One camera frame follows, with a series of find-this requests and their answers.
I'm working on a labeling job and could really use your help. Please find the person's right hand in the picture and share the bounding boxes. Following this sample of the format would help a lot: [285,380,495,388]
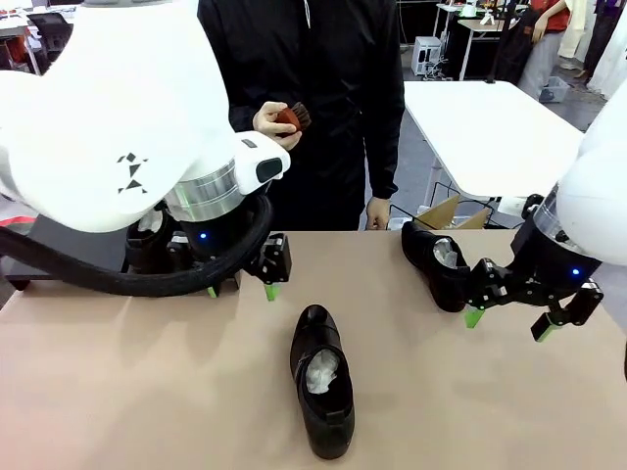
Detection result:
[253,101,302,151]

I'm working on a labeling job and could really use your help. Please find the large white table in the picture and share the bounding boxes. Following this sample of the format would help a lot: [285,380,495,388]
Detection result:
[404,80,587,231]

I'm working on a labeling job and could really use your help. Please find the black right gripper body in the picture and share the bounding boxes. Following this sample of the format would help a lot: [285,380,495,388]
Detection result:
[508,222,603,305]

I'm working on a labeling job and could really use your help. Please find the black leather shoe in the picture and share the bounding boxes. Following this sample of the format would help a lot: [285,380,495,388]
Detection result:
[288,304,356,460]
[400,219,472,313]
[124,209,173,275]

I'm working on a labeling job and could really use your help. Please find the person's left forearm black sleeve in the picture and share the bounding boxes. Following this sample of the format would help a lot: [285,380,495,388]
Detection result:
[364,110,407,201]

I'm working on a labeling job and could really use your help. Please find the mannequin in red top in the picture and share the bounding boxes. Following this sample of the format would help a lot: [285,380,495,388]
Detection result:
[518,0,575,99]

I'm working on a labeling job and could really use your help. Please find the black sleeved left arm cable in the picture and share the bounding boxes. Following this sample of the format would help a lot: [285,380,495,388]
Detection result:
[0,195,274,299]

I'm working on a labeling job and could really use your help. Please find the open cardboard box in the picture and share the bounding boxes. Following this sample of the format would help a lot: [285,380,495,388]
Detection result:
[415,194,492,231]

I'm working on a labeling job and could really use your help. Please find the red box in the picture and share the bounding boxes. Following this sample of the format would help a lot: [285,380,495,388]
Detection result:
[0,38,25,71]

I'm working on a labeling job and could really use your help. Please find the black hanging apron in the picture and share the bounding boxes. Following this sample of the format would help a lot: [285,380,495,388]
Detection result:
[499,4,538,84]

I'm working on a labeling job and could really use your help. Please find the clear plastic bin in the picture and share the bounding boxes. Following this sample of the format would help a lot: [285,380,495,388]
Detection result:
[538,75,572,104]

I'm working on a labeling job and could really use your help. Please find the person in black jacket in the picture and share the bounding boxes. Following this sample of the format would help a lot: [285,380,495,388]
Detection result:
[198,0,407,232]

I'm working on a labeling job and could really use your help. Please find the person's right forearm black sleeve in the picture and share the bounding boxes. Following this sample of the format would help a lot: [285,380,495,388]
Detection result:
[227,95,262,134]

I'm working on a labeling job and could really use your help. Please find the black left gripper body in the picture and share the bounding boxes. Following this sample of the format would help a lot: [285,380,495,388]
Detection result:
[166,214,268,276]

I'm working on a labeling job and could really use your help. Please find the brown wooden shoe brush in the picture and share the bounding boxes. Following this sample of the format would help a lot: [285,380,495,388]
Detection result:
[273,101,313,135]

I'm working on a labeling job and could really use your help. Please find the thin black wire frame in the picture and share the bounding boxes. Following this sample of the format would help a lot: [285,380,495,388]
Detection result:
[389,180,496,231]

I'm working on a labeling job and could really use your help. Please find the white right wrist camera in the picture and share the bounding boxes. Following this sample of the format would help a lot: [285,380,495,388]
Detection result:
[497,195,530,217]

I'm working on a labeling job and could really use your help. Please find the white desk black legs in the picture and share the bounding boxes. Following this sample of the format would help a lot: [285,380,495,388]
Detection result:
[455,17,530,82]

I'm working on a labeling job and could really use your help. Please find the black vertical pole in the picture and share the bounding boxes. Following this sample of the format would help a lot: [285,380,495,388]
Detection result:
[485,0,506,87]

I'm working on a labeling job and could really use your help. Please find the person's left hand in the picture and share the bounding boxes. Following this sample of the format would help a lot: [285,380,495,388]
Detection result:
[365,195,391,231]

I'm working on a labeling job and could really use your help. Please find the black mesh office chair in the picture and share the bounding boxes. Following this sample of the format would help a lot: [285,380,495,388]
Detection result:
[26,12,70,56]

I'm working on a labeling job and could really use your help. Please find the white computer case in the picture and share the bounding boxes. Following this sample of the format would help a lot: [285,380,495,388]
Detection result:
[412,36,445,77]

